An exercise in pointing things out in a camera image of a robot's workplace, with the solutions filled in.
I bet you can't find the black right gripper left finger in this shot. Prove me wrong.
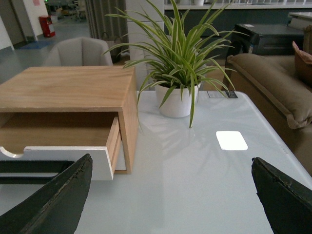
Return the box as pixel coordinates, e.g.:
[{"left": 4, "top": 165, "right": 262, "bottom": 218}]
[{"left": 0, "top": 154, "right": 93, "bottom": 234}]

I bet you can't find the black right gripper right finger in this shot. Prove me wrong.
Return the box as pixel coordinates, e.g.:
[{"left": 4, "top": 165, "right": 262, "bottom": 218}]
[{"left": 252, "top": 157, "right": 312, "bottom": 234}]

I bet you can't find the white front wooden drawer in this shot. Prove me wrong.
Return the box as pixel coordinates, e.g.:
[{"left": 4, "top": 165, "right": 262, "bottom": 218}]
[{"left": 0, "top": 113, "right": 121, "bottom": 180}]

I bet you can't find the brown sofa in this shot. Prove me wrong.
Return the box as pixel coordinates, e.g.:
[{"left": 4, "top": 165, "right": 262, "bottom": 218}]
[{"left": 226, "top": 54, "right": 312, "bottom": 174}]

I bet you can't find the black label on table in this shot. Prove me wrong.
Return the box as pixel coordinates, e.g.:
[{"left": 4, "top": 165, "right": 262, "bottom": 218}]
[{"left": 207, "top": 91, "right": 238, "bottom": 98}]

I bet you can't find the orange brown cushion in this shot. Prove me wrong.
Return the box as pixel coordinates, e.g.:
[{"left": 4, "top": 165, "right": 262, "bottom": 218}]
[{"left": 292, "top": 41, "right": 312, "bottom": 87}]

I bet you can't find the grey armchair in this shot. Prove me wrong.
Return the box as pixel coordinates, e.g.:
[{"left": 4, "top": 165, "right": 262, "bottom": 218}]
[{"left": 42, "top": 37, "right": 113, "bottom": 67}]

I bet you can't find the black side table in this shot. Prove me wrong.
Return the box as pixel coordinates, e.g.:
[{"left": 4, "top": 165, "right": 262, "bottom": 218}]
[{"left": 221, "top": 24, "right": 311, "bottom": 98}]

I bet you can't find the spider plant in white pot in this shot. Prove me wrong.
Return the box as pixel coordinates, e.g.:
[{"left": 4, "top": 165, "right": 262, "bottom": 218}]
[{"left": 109, "top": 0, "right": 235, "bottom": 126}]

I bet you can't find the red fire extinguisher box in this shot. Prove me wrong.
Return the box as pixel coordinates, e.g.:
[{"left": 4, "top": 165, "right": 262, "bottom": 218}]
[{"left": 39, "top": 16, "right": 56, "bottom": 38}]

